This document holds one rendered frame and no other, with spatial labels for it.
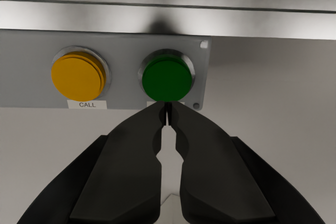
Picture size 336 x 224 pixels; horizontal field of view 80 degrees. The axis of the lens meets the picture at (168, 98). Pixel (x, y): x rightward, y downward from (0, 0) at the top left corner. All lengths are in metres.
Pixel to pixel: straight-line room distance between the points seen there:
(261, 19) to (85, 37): 0.13
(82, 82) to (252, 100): 0.24
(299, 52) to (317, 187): 0.30
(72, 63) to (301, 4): 0.18
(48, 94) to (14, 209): 0.38
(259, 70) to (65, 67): 0.24
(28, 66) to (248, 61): 0.25
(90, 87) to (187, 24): 0.09
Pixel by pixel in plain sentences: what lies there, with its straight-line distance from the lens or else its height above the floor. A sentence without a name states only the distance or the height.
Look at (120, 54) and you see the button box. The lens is 0.17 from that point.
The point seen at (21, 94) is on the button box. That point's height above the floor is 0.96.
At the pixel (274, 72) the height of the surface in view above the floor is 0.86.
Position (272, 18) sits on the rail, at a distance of 0.18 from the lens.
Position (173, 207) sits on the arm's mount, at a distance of 0.42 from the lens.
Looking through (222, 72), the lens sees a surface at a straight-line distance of 0.29.
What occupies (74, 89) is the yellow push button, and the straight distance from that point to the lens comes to 0.18.
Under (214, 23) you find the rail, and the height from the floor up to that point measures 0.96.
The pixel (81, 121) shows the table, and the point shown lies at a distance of 0.34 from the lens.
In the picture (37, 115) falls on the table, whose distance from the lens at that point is 0.36.
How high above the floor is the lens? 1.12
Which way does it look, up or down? 61 degrees down
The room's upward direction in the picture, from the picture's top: 176 degrees clockwise
